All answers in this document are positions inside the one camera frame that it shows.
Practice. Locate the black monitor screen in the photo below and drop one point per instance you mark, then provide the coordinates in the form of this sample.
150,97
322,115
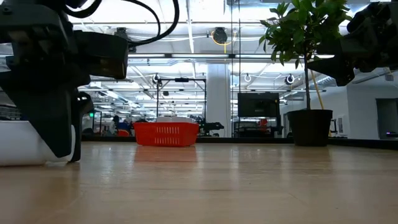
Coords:
258,105

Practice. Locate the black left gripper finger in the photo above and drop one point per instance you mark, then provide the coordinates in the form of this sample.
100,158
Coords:
49,118
77,130

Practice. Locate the person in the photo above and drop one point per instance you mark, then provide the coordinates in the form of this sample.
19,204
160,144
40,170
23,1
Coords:
121,126

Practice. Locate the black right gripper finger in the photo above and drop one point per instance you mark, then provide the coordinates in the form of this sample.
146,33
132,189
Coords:
339,70

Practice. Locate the black camera stand frame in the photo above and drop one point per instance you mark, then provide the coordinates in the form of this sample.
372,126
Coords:
182,80

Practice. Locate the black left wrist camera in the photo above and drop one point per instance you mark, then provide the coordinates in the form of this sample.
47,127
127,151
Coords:
102,56

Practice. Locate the black background robot arm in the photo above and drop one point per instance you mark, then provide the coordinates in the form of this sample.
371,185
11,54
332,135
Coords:
211,126

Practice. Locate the red plastic basket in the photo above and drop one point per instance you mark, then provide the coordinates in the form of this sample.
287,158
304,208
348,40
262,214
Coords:
166,134

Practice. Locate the green leafy plant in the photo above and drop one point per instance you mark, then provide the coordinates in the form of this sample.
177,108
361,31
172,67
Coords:
298,34

